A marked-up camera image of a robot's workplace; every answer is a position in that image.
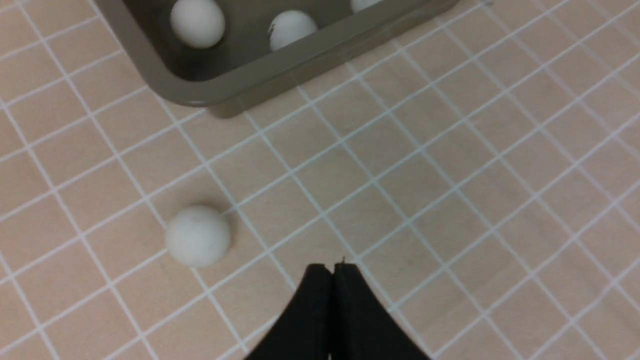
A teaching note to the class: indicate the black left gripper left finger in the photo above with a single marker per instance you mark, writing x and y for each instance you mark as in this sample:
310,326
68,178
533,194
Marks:
302,330

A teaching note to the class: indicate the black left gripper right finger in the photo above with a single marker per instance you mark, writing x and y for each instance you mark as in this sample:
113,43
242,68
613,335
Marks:
362,329

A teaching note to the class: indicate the white ping-pong ball with logo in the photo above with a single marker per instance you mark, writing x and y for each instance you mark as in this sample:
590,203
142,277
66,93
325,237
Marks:
289,27

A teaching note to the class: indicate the orange checkered tablecloth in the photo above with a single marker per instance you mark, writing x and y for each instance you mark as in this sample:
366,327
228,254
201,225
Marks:
481,169

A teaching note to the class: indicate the olive green plastic bin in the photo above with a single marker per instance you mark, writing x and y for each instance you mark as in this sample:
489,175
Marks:
242,71

